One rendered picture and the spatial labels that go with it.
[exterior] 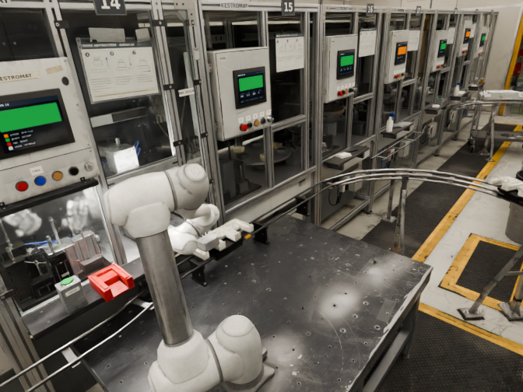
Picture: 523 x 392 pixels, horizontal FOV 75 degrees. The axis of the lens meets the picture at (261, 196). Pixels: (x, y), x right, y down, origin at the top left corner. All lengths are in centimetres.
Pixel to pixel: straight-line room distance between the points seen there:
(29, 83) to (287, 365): 139
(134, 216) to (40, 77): 65
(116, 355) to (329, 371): 88
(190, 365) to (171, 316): 17
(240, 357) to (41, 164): 100
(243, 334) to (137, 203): 57
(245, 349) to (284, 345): 33
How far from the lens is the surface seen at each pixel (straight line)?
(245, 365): 131
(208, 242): 176
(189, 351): 121
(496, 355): 271
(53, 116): 146
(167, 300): 115
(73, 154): 152
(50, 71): 148
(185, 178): 105
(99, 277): 167
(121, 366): 164
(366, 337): 162
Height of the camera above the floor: 186
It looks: 25 degrees down
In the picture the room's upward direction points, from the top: 3 degrees counter-clockwise
